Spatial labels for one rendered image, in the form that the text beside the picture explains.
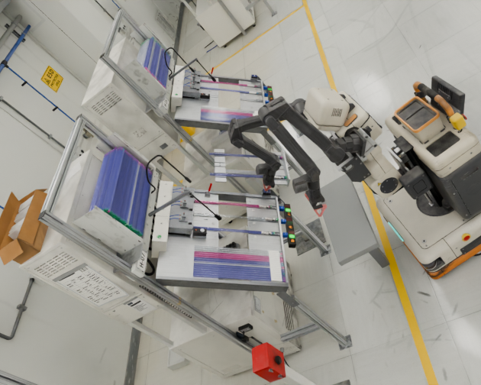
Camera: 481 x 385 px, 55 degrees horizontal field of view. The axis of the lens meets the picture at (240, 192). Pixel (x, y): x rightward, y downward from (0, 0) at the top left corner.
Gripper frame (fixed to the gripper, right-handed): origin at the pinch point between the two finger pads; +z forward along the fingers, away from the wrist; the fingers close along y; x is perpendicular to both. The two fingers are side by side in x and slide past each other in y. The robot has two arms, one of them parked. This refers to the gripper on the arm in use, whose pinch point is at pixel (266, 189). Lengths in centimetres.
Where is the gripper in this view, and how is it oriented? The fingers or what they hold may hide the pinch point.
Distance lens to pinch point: 297.4
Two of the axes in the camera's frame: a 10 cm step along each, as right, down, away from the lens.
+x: 9.8, 0.9, 1.5
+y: 0.5, 6.9, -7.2
